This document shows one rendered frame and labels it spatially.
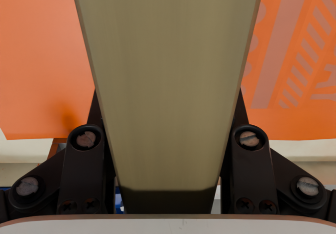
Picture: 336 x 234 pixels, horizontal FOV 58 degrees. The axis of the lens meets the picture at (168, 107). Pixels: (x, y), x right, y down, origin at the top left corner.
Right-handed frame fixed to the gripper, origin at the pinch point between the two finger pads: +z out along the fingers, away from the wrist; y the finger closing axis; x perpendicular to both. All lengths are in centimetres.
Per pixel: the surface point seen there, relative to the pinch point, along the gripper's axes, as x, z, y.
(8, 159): -24.7, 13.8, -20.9
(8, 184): -25.5, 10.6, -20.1
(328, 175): -25.3, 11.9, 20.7
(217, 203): -238, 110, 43
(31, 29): -5.1, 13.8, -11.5
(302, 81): -11.1, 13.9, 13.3
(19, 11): -3.5, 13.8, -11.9
